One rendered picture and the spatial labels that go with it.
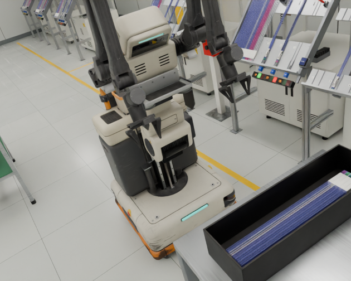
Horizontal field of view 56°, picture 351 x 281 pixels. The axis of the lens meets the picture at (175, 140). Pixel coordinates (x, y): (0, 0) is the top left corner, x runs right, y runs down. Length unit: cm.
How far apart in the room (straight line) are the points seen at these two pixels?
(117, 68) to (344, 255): 92
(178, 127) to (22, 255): 149
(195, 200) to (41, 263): 112
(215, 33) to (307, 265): 90
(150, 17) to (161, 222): 109
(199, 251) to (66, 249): 151
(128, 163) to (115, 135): 21
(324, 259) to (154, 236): 109
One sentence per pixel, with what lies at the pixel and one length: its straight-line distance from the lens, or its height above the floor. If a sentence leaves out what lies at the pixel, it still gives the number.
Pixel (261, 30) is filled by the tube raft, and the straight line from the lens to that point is 259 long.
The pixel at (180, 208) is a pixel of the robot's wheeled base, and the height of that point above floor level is 28.
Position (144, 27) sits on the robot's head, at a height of 132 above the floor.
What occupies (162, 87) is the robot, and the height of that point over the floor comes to 103.
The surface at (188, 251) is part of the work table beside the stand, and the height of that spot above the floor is 80.
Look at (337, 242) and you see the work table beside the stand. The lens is 110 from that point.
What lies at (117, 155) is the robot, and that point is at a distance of 194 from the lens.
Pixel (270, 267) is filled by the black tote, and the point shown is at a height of 84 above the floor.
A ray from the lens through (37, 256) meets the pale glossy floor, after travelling 255.
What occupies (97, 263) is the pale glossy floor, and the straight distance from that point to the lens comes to 227.
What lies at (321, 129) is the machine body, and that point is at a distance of 280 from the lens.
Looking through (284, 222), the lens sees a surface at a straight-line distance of 107.
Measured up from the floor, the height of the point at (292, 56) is 79.
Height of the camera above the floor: 164
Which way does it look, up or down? 32 degrees down
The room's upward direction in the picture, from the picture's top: 14 degrees counter-clockwise
